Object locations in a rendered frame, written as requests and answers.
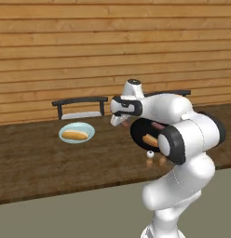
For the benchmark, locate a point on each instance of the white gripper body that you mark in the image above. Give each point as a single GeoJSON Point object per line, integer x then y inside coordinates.
{"type": "Point", "coordinates": [116, 119]}

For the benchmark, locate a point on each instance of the brown sausage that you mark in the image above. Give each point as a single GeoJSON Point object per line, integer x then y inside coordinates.
{"type": "Point", "coordinates": [157, 125]}

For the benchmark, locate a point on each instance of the light blue plate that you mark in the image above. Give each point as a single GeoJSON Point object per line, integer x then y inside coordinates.
{"type": "Point", "coordinates": [66, 139]}

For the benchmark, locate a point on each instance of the black bowl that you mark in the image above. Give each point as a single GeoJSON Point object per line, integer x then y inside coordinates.
{"type": "Point", "coordinates": [138, 131]}

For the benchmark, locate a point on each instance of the small white round shaker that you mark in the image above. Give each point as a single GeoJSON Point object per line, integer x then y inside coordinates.
{"type": "Point", "coordinates": [150, 154]}

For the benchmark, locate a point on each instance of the hot dog bun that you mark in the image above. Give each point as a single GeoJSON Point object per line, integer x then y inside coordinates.
{"type": "Point", "coordinates": [149, 140]}
{"type": "Point", "coordinates": [75, 134]}

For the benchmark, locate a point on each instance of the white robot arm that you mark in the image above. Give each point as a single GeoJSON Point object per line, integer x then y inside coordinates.
{"type": "Point", "coordinates": [188, 133]}

